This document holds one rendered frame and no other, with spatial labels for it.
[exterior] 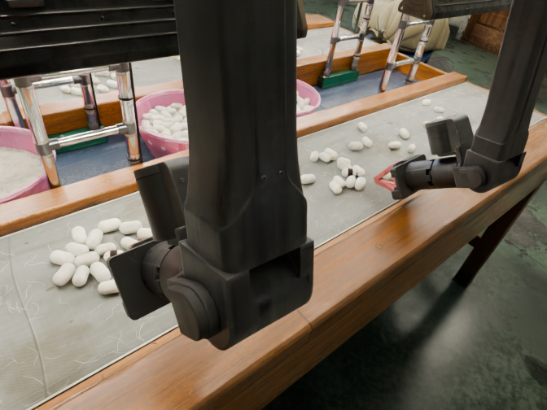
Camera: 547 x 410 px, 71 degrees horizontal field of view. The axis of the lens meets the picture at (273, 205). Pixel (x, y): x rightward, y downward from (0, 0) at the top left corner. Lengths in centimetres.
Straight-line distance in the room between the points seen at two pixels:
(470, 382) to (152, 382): 126
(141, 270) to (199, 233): 18
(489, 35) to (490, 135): 487
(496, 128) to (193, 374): 54
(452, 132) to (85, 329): 64
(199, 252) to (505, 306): 175
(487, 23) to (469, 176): 490
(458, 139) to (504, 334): 120
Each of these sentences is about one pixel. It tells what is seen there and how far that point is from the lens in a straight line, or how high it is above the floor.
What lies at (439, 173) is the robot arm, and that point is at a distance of 75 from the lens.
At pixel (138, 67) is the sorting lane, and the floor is 74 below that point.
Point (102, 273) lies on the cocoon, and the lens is 62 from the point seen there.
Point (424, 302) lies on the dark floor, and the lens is 172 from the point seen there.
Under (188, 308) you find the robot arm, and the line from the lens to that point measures 24.
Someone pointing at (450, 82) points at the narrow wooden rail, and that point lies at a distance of 155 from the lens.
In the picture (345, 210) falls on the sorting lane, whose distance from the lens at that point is 78.
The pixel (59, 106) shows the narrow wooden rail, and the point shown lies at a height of 76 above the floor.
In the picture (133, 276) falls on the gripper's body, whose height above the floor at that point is 92.
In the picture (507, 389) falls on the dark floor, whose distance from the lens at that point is 167.
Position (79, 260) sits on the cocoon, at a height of 76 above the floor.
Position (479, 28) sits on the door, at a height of 19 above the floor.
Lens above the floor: 123
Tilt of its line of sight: 40 degrees down
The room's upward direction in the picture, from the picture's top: 9 degrees clockwise
